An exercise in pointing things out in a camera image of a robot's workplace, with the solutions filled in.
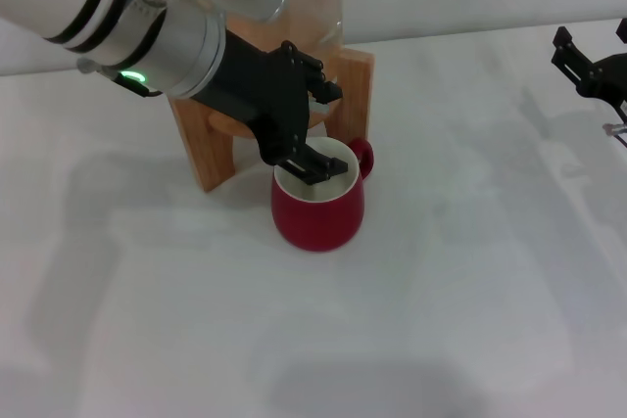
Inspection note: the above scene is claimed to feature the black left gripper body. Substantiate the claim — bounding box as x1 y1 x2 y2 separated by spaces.
190 28 311 165

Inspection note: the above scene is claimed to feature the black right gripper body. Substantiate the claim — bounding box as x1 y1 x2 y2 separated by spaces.
576 53 627 118

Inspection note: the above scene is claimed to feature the red cup with white inside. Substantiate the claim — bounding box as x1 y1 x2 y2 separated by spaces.
271 137 376 254

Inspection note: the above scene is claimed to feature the wooden dispenser stand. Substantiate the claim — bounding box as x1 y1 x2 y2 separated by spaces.
169 45 376 193

